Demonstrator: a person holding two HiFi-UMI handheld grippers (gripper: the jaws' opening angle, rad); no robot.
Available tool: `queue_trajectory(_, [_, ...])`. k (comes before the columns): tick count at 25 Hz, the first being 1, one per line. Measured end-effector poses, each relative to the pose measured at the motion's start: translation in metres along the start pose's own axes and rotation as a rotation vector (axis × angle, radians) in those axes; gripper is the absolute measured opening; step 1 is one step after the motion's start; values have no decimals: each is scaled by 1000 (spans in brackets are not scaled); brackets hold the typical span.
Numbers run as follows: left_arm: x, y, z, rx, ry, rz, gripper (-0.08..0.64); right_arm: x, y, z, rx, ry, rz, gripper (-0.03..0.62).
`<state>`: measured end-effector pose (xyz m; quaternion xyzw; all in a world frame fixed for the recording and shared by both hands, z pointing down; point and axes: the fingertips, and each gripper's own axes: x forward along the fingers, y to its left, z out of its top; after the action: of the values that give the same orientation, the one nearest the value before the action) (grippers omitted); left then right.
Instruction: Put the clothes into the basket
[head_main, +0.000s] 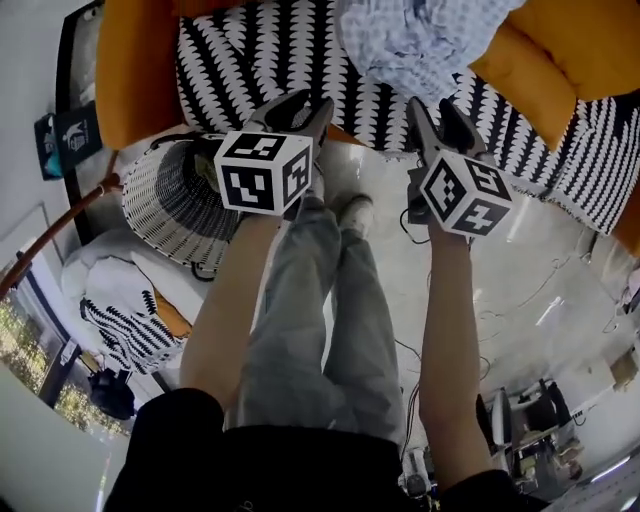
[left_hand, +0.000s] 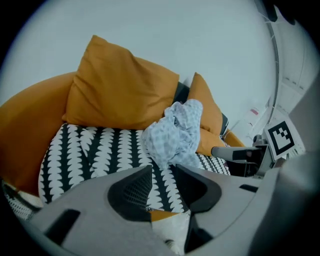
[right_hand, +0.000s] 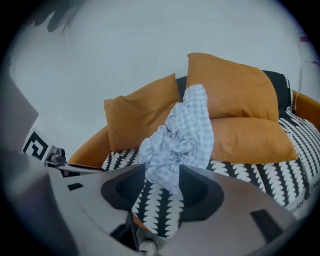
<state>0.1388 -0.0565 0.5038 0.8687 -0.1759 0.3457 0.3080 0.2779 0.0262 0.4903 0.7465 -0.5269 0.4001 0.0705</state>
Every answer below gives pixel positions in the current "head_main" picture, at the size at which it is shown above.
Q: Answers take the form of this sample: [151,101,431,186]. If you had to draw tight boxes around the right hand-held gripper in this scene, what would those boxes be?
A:
[404,96,515,237]

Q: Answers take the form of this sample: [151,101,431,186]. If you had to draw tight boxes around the striped armchair throw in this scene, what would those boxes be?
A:
[79,287,184,376]

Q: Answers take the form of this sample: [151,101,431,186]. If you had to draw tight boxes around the light blue patterned garment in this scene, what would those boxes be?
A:
[335,0,526,104]

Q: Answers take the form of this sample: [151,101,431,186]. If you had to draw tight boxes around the orange sofa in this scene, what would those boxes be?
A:
[94,0,640,251]

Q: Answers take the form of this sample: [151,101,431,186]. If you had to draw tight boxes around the black box with white print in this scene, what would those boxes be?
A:
[33,102,104,181]

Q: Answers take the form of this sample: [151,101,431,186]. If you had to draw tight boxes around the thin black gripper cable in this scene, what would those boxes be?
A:
[399,209,431,246]

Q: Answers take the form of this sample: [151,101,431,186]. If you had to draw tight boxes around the person's light jeans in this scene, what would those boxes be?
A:
[234,199,406,446]

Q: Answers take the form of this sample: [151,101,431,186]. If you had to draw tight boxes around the white armchair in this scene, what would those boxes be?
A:
[60,227,221,376]

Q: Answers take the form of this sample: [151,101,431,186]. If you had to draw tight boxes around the wooden coat rack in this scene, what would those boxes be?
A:
[0,149,124,301]

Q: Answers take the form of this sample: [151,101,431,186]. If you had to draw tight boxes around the person's white shoe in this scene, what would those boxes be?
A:
[334,194,374,236]

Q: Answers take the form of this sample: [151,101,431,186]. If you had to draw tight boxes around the white woven laundry basket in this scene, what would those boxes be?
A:
[121,137,241,271]

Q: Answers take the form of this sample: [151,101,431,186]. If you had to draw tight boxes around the orange armchair cushion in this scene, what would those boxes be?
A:
[152,289,194,341]

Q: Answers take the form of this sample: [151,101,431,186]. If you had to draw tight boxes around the black white striped sofa throw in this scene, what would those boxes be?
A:
[174,0,640,236]

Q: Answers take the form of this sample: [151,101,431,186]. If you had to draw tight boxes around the person's right forearm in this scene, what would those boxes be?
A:
[417,227,494,481]

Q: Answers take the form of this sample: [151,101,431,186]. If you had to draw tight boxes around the small orange cushion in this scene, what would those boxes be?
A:
[467,19,581,151]

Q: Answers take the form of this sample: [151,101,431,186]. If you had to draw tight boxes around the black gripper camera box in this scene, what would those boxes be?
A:
[407,167,431,226]

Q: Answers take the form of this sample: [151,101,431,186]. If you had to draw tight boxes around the person's left forearm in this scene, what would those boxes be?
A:
[178,209,286,406]

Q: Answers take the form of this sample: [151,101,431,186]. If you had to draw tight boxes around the black bag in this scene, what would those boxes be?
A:
[87,367,136,421]

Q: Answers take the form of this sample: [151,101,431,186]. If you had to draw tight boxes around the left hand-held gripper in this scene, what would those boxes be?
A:
[213,89,335,221]

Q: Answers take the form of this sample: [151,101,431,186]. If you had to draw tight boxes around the person's black shirt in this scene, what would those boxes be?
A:
[102,387,551,512]

